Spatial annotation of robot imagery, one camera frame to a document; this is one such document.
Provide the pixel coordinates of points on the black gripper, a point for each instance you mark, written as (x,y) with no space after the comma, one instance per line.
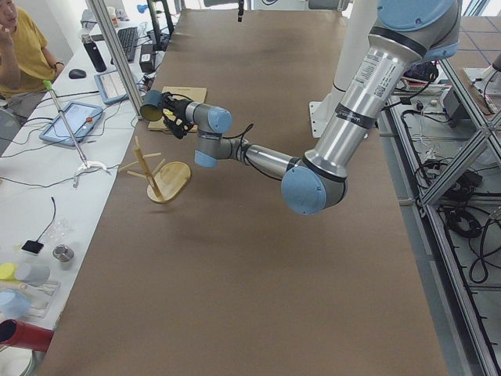
(178,107)

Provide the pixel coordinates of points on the dark blue mug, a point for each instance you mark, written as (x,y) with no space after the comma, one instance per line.
(152,108)

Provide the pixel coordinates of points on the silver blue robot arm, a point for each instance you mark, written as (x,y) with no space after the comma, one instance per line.
(396,34)

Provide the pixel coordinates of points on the wooden cup storage rack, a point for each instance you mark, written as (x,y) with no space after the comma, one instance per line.
(165,181)

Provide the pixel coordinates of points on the small steel cup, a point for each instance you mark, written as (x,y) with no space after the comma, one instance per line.
(64,255)

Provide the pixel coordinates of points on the grey cup lying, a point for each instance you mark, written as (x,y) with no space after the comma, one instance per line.
(32,274)

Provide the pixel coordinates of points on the yellow cup lying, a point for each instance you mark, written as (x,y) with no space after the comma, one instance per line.
(7,271)

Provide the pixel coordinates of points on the red cylinder cup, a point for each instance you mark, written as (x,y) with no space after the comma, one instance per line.
(25,336)

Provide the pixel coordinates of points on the bamboo cutting board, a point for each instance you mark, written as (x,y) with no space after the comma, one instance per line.
(196,94)

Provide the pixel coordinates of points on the black power adapter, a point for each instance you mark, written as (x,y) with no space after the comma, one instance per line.
(147,61)

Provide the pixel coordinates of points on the blue cased tablet far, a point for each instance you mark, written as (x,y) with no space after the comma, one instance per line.
(110,87)

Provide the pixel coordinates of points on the blue cased tablet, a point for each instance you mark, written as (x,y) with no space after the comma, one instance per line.
(81,117)
(110,87)

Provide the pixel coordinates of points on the black keyboard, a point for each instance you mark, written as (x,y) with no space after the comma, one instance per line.
(128,38)

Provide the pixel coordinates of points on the blue cased tablet near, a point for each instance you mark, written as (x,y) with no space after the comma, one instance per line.
(81,117)

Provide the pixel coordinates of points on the black water bottle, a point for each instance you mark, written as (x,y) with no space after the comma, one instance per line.
(93,53)

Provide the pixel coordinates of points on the black computer mouse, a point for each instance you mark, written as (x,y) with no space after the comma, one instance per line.
(77,74)

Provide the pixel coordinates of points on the metal reacher grabber stick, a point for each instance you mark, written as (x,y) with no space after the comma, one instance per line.
(86,164)

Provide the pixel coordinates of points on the person in yellow shirt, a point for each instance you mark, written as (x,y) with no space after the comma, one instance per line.
(26,62)

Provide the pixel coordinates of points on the small black square pad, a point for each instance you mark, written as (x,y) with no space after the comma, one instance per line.
(32,246)

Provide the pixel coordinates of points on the clear plastic tray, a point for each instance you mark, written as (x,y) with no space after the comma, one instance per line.
(41,297)

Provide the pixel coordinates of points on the white plate stack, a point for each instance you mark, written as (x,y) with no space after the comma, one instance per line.
(17,361)

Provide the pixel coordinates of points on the aluminium frame post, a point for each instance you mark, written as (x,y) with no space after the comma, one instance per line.
(99,10)

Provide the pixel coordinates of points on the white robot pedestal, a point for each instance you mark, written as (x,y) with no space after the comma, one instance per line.
(354,48)

